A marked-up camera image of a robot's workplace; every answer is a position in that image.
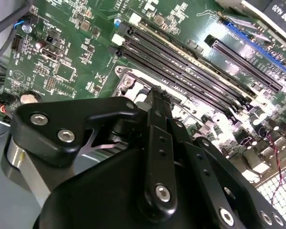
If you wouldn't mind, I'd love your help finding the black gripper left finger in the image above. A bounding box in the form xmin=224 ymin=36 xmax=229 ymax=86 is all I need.
xmin=1 ymin=87 xmax=179 ymax=217

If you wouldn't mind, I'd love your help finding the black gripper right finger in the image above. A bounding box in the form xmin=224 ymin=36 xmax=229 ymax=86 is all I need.
xmin=163 ymin=91 xmax=286 ymax=229

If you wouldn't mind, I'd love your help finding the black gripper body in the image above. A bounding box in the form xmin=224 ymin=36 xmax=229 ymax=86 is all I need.
xmin=33 ymin=147 xmax=215 ymax=229

